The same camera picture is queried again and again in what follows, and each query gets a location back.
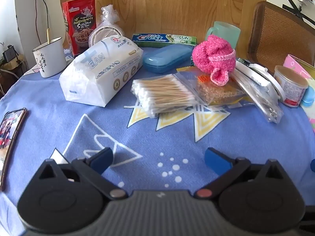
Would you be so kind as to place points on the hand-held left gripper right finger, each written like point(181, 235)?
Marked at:
point(214, 158)

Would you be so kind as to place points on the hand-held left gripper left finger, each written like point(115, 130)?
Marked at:
point(102, 159)

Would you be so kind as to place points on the white device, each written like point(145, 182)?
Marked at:
point(260, 100)

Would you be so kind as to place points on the bag of cotton swabs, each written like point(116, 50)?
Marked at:
point(160, 93)

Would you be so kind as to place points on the blue plastic case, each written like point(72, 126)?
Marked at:
point(165, 59)

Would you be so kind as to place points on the pink tin box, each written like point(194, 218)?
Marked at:
point(295, 65)

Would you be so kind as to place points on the blue printed tablecloth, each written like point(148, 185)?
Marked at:
point(147, 140)

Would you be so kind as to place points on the white tissue pack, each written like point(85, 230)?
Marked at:
point(98, 71)

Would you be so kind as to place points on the smartphone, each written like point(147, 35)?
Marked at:
point(9, 137)

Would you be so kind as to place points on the labelled tin can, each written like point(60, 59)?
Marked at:
point(290, 88)

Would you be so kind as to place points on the light blue bottle cap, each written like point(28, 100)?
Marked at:
point(308, 98)

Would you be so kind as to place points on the white enamel mug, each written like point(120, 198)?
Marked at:
point(49, 59)

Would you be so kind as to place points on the green plastic cup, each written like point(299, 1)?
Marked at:
point(228, 33)

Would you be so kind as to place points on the bagged paper plates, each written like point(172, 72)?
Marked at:
point(105, 29)

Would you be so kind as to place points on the green toothpaste box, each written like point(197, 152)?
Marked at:
point(157, 38)

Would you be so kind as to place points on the gold stick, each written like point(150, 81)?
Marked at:
point(48, 35)

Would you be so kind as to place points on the brown woven chair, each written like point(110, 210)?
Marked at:
point(278, 34)

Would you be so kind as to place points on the black charger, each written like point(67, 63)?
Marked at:
point(9, 54)

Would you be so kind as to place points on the red snack packet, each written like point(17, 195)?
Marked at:
point(81, 17)

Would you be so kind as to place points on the black tape cross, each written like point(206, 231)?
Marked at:
point(295, 7)

